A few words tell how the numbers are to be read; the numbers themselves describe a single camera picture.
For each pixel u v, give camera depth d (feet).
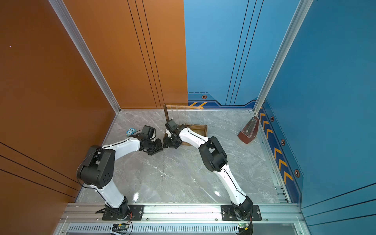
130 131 3.45
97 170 1.57
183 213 2.47
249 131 3.11
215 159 1.98
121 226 2.36
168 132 2.73
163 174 2.85
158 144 2.83
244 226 2.37
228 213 2.38
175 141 2.80
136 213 2.41
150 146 2.64
